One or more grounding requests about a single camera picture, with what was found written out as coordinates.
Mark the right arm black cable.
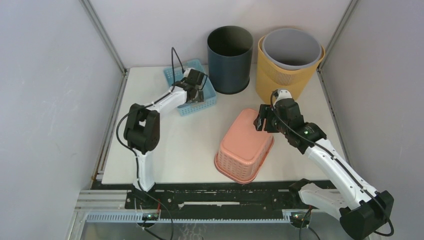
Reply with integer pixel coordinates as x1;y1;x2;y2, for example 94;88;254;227
269;88;395;237

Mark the pink plastic basket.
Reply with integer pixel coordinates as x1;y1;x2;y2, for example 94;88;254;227
214;108;274;185

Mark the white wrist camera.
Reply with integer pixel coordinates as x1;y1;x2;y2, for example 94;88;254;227
273;88;293;103
183;67;195;78

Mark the yellow perforated bin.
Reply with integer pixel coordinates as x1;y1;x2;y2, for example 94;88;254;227
255;36;326;104

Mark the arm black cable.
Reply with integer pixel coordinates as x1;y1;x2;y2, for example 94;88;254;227
269;88;395;237
115;46;210;200

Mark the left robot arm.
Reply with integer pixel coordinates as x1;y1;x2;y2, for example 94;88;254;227
123;68;208;209

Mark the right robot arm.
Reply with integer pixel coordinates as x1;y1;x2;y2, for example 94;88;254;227
253;98;395;240

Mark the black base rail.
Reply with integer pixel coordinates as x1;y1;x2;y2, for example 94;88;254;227
91;180;335;221

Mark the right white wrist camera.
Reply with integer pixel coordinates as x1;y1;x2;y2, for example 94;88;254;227
273;88;293;103

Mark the dark blue cylindrical bin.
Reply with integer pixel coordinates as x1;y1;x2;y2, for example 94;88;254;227
207;25;254;95

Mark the white slotted cable duct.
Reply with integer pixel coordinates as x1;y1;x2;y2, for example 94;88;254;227
85;212;291;223

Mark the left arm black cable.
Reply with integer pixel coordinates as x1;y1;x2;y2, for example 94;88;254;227
115;46;210;200

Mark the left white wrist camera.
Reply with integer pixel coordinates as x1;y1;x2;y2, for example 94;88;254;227
183;67;195;78

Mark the blue plastic basket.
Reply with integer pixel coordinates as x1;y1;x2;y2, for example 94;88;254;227
163;59;217;116

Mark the aluminium frame rail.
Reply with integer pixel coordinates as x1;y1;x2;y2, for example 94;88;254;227
74;190;127;212

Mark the grey inner bin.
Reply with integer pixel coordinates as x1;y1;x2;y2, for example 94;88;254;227
259;27;324;71

